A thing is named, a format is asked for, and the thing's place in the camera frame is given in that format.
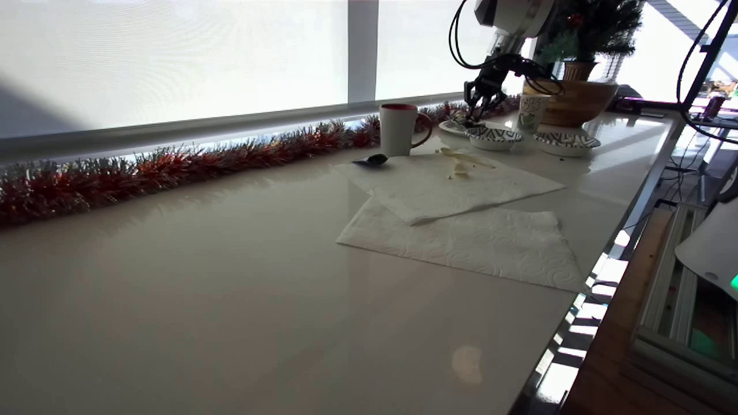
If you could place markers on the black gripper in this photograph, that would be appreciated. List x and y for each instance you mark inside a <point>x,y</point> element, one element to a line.
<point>514,66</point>

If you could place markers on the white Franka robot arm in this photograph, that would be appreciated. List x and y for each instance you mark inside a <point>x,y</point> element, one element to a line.
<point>522,14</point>

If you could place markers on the white plate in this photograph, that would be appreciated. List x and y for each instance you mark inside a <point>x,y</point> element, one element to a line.
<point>453,130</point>

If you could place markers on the blue striped white bowl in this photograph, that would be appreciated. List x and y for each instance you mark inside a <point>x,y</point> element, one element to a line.
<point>496,139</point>

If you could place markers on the cream plastic knife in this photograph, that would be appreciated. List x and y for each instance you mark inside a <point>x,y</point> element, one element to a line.
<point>470,157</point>

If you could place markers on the wooden bowl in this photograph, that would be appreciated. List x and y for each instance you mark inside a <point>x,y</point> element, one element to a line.
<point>574,105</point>

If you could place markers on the shallow patterned dish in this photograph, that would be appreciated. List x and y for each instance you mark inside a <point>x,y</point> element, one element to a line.
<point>567,141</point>

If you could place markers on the white paper towel with cutlery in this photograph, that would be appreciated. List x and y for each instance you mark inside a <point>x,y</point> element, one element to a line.
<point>477,194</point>

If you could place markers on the white window mullion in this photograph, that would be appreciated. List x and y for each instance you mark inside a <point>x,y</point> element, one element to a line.
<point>363,49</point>

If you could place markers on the small potted Christmas tree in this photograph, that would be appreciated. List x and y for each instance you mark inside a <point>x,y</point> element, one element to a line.
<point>597,31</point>

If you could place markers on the small dark spoon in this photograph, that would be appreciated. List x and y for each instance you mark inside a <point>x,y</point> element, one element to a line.
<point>375,159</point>

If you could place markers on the plain white paper towel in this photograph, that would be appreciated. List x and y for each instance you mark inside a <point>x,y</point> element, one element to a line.
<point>477,245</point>

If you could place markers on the black metal pole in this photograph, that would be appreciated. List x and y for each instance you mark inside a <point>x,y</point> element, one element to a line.
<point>712,49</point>

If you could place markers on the white device with green light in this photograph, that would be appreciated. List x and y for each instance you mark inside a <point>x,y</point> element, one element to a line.
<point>716,245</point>

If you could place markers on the wooden chair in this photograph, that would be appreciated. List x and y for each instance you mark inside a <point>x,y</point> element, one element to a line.
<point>614,338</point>

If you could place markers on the red and silver tinsel garland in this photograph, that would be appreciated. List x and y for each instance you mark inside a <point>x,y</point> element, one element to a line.
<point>153,173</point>

